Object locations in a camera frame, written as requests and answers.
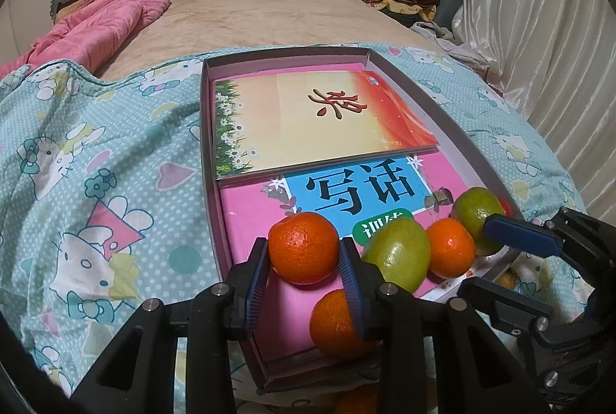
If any beige bed sheet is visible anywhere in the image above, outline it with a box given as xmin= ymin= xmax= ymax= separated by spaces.
xmin=96 ymin=0 xmax=434 ymax=83

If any white crumpled cloth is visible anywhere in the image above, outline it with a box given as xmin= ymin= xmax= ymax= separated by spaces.
xmin=411 ymin=20 xmax=489 ymax=68

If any blue cartoon printed blanket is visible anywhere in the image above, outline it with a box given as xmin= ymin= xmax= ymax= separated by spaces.
xmin=0 ymin=41 xmax=590 ymax=414

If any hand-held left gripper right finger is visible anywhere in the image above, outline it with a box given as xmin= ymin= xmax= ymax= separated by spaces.
xmin=338 ymin=238 xmax=530 ymax=414

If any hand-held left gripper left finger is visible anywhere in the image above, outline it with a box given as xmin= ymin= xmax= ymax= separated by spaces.
xmin=72 ymin=237 xmax=270 ymax=414

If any brown longan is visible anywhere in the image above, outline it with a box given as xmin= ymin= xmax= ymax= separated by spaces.
xmin=495 ymin=270 xmax=521 ymax=290

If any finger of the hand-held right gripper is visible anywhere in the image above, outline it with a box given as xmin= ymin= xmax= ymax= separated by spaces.
xmin=457 ymin=277 xmax=594 ymax=350
xmin=484 ymin=207 xmax=616 ymax=285

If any yellow orange book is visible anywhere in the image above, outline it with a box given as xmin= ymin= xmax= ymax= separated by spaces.
xmin=213 ymin=70 xmax=441 ymax=180

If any pink blue book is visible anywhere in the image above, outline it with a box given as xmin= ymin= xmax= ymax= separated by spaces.
xmin=219 ymin=154 xmax=516 ymax=359

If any grey cardboard box tray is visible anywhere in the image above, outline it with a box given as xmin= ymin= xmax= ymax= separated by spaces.
xmin=199 ymin=46 xmax=525 ymax=393

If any orange mandarin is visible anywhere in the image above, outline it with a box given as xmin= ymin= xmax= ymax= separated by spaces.
xmin=333 ymin=387 xmax=381 ymax=414
xmin=309 ymin=289 xmax=381 ymax=359
xmin=267 ymin=212 xmax=340 ymax=286
xmin=426 ymin=218 xmax=477 ymax=279

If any grey blue cushion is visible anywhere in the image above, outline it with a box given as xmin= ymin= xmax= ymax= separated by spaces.
xmin=433 ymin=0 xmax=465 ymax=27

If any green jujube fruit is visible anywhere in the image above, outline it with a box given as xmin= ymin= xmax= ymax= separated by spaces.
xmin=362 ymin=217 xmax=431 ymax=294
xmin=450 ymin=187 xmax=507 ymax=257

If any white satin curtain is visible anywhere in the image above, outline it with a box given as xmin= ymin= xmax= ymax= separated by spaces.
xmin=443 ymin=0 xmax=616 ymax=203

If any pink quilt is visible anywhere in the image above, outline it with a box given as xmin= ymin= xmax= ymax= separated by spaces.
xmin=0 ymin=0 xmax=171 ymax=80

